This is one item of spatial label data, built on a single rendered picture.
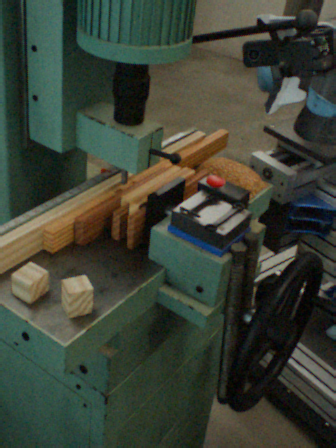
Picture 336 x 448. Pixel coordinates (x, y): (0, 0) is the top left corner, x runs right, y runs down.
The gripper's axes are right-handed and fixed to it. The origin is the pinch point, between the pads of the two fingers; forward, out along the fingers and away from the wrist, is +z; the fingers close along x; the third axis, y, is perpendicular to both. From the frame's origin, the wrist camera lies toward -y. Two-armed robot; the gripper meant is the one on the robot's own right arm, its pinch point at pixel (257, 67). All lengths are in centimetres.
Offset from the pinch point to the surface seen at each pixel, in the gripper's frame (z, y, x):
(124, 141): 15.7, -16.8, 8.0
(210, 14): -319, -217, 14
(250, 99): -260, -155, 66
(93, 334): 37.9, -8.9, 29.3
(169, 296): 22.5, -7.1, 31.1
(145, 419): 21, -20, 62
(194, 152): -9.3, -21.7, 17.9
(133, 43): 19.2, -8.4, -7.6
